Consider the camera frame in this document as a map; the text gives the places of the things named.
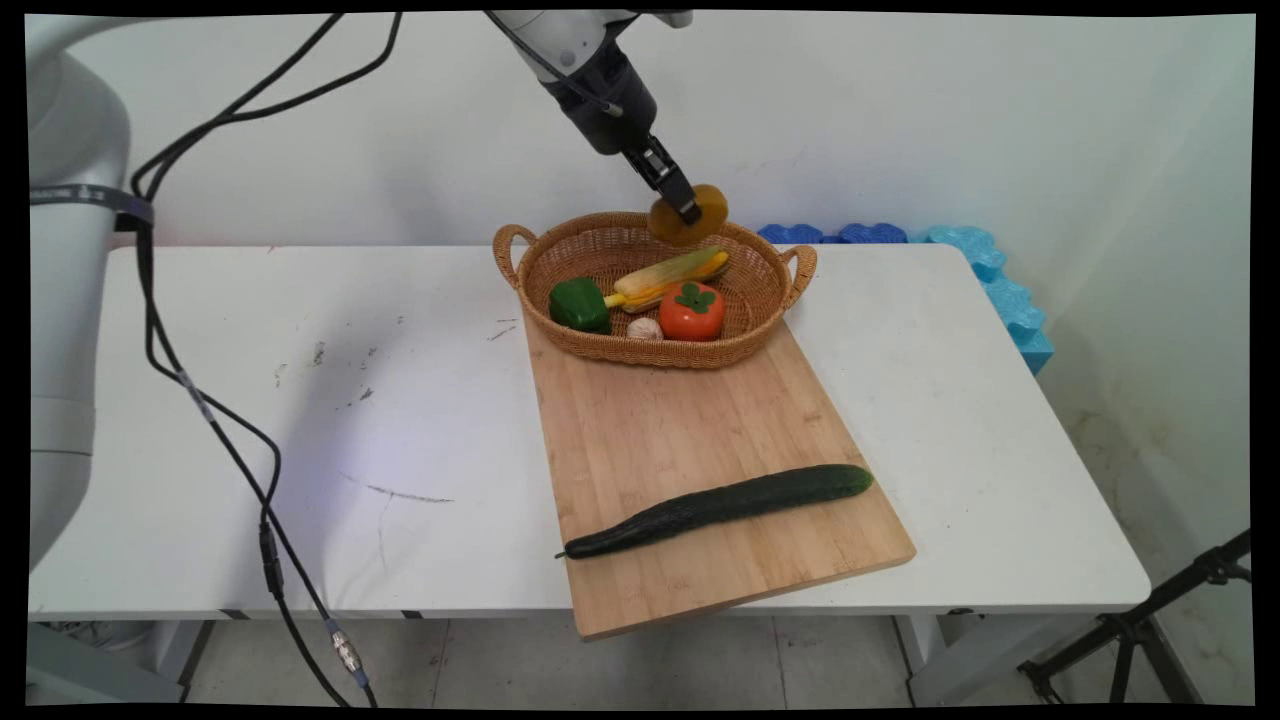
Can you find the green bell pepper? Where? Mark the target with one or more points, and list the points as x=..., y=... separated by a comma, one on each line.
x=578, y=304

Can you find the light blue foam mat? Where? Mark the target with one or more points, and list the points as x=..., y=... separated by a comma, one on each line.
x=1010, y=300

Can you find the dark green cucumber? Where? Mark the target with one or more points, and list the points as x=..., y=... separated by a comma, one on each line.
x=720, y=505

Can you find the brown potato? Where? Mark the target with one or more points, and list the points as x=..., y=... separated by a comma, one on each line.
x=705, y=215

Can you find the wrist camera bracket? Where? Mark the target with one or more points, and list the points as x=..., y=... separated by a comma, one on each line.
x=668, y=17

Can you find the grey table base frame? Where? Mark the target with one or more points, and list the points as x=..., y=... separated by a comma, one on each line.
x=110, y=660

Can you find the wooden cutting board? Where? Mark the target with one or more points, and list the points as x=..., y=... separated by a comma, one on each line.
x=690, y=470

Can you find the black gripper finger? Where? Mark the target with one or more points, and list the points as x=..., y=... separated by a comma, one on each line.
x=675, y=180
x=655, y=178

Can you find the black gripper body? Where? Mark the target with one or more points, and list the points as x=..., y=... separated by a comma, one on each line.
x=608, y=100

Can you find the white garlic bulb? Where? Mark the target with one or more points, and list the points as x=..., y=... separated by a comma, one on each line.
x=645, y=328

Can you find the orange-red tomato with green top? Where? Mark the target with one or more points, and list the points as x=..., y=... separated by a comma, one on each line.
x=692, y=312

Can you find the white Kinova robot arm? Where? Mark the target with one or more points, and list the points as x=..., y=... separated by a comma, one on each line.
x=75, y=300

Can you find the white table leg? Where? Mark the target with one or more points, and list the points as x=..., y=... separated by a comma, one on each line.
x=950, y=660

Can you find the yellow corn cob with husk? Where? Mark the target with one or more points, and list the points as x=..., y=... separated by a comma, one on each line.
x=670, y=277

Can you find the woven wicker basket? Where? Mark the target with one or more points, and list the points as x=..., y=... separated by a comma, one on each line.
x=740, y=325

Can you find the black tripod stand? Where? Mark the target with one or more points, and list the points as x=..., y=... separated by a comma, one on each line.
x=1140, y=630

